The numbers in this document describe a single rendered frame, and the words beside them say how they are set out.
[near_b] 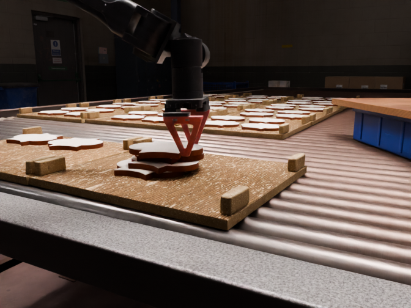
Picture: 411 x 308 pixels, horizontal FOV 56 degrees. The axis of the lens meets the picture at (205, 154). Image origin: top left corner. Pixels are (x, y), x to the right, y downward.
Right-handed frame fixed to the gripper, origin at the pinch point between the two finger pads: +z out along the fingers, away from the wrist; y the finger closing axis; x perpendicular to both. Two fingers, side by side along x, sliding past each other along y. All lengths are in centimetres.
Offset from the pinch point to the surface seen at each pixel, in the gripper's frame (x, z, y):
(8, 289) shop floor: 115, 96, 100
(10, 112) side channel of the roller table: 100, 3, 97
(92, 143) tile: 27.6, 3.1, 19.6
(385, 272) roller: -25.9, 7.6, -31.8
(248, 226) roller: -11.3, 7.3, -20.6
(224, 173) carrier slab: -6.7, 5.0, -1.1
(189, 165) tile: -0.6, 2.7, -4.5
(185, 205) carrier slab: -2.3, 4.9, -19.5
